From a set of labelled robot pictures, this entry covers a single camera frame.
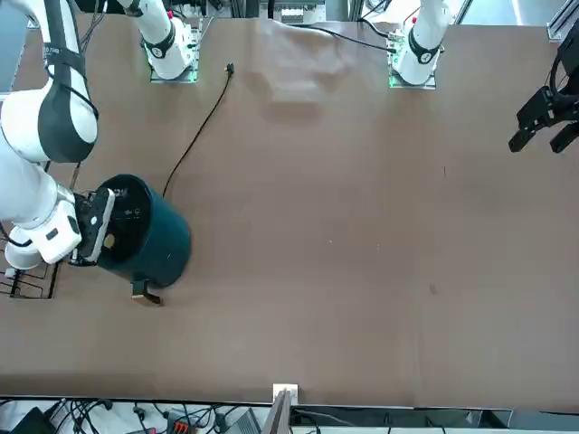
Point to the aluminium profile post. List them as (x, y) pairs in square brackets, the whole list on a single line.
[(285, 407)]

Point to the aluminium frame bracket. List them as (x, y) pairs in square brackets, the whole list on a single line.
[(561, 25)]

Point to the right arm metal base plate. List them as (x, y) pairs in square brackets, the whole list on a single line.
[(192, 79)]

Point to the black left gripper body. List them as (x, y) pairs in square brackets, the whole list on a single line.
[(571, 63)]

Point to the gold air fryer knob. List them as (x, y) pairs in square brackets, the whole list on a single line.
[(108, 242)]

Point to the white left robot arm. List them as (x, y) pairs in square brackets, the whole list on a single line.
[(420, 50)]

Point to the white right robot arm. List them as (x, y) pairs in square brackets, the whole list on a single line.
[(27, 199)]

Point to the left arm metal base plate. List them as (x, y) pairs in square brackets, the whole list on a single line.
[(393, 83)]

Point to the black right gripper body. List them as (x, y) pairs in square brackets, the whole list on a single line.
[(83, 210)]

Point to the black box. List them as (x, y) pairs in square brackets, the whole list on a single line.
[(25, 422)]

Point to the green cylindrical air fryer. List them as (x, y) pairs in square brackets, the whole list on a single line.
[(167, 230)]

